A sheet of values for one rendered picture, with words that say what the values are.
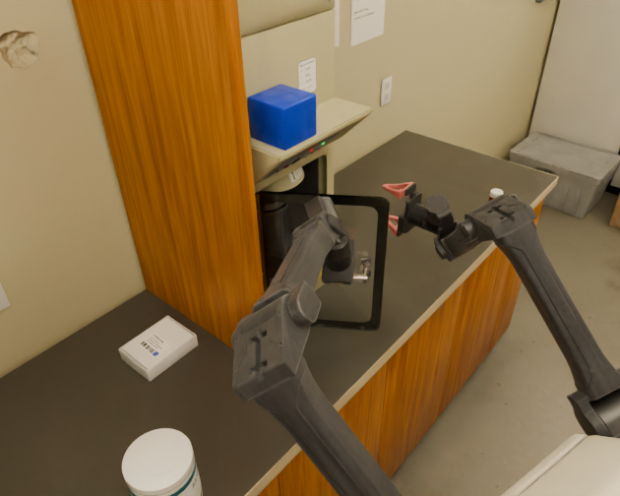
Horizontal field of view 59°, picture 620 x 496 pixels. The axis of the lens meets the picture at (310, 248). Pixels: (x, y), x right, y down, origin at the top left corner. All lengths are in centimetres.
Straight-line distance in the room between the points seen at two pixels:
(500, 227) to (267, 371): 49
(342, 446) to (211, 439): 67
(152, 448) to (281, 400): 54
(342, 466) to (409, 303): 97
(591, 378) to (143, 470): 79
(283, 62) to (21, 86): 57
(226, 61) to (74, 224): 72
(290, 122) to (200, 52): 22
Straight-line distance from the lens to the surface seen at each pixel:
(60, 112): 143
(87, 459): 136
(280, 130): 110
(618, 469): 82
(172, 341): 148
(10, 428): 149
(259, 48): 116
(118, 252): 164
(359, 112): 129
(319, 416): 65
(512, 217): 96
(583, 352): 100
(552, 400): 274
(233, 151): 106
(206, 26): 101
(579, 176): 383
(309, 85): 130
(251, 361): 65
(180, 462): 112
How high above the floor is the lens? 201
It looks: 37 degrees down
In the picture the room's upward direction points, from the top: 1 degrees counter-clockwise
